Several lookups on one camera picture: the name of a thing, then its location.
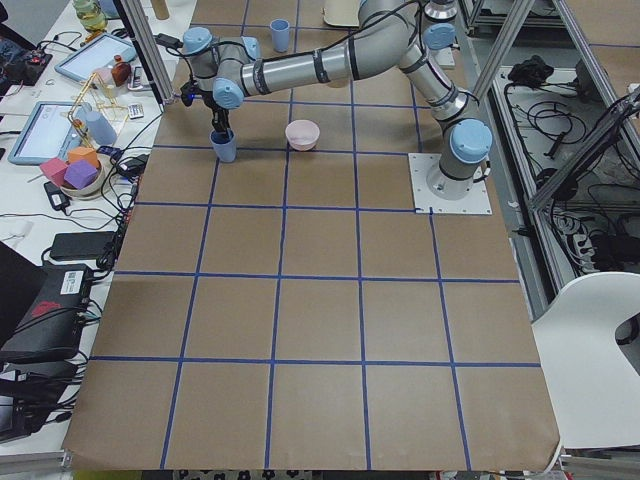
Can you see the brown glass bottle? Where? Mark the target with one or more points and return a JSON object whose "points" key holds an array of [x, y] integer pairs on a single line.
{"points": [[120, 71]]}

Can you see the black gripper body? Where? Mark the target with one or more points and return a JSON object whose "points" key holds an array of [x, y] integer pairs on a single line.
{"points": [[216, 109]]}

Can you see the teach pendant tablet near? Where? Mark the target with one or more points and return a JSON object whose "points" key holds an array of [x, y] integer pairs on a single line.
{"points": [[48, 133]]}

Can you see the blue cup near arm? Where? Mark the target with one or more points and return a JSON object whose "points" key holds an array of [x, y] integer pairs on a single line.
{"points": [[280, 34]]}

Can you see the black power adapter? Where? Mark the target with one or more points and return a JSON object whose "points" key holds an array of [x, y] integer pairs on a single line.
{"points": [[168, 41]]}

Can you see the teach pendant tablet far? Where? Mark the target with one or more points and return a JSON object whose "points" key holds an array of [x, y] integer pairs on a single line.
{"points": [[98, 53]]}

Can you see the cardboard tube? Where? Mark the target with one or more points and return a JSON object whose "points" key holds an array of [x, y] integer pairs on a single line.
{"points": [[160, 9]]}

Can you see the light blue cup on desk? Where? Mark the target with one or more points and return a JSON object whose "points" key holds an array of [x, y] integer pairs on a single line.
{"points": [[100, 129]]}

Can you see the pink bowl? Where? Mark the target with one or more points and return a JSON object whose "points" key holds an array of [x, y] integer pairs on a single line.
{"points": [[302, 135]]}

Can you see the aluminium frame post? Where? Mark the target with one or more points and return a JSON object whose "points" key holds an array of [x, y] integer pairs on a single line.
{"points": [[135, 22]]}

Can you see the gold wire rack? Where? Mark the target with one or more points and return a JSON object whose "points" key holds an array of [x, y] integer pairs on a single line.
{"points": [[96, 95]]}

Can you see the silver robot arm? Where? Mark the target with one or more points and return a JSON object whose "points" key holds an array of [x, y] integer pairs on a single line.
{"points": [[225, 71]]}

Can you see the teach pendant tablet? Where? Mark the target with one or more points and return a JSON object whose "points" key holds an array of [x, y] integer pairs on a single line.
{"points": [[98, 53], [48, 133]]}

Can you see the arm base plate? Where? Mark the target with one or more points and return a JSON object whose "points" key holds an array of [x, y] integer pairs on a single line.
{"points": [[434, 193], [445, 58]]}

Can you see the white chair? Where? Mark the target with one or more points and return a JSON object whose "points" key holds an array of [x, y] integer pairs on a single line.
{"points": [[593, 387]]}

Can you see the bowl of foam cubes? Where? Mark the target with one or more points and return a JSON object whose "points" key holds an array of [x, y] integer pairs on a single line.
{"points": [[80, 176]]}

